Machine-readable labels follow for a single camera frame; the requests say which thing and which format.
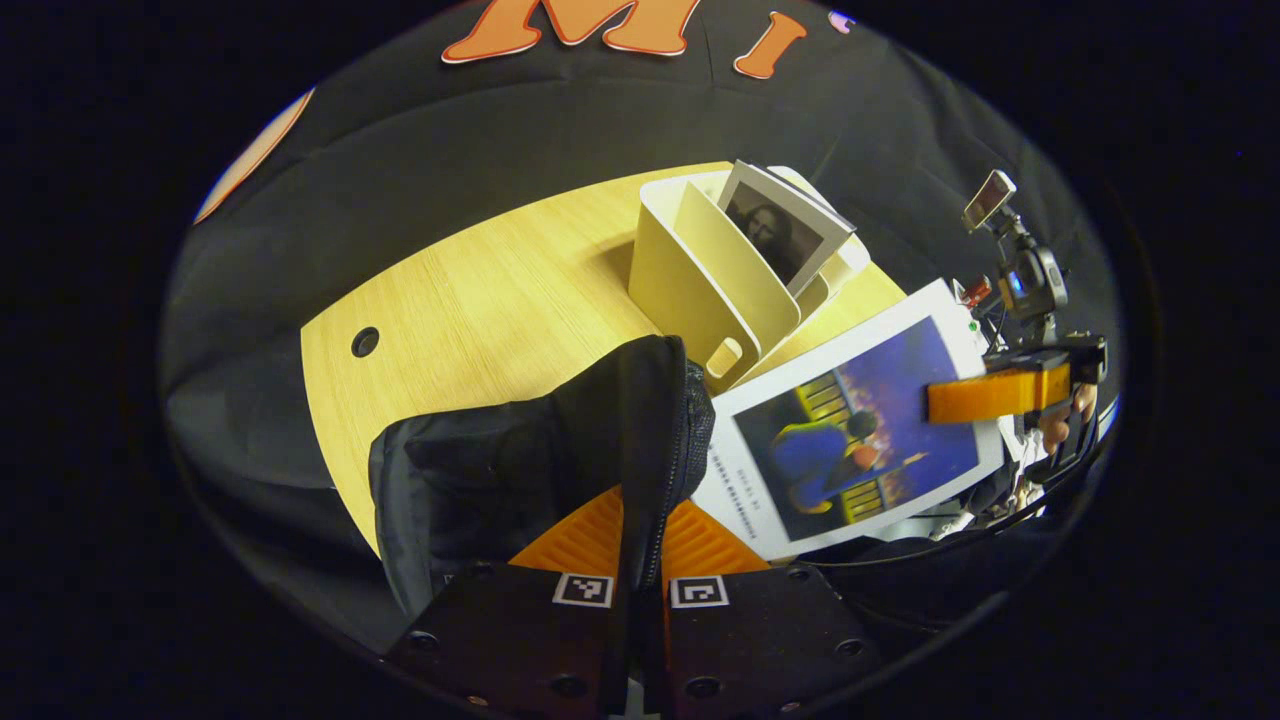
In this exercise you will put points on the black schoolbag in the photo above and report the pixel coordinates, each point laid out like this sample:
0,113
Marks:
540,440

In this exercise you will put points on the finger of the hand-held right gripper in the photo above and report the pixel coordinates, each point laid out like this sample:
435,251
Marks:
1000,395

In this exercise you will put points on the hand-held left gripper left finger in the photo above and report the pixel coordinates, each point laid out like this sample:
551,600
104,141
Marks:
510,640

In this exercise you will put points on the white bookshelf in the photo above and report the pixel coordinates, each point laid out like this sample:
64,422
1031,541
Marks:
680,290

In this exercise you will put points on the portrait cover book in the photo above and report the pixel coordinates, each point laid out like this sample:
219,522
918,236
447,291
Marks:
775,230

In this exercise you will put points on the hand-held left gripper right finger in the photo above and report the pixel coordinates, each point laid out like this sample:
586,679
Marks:
770,640

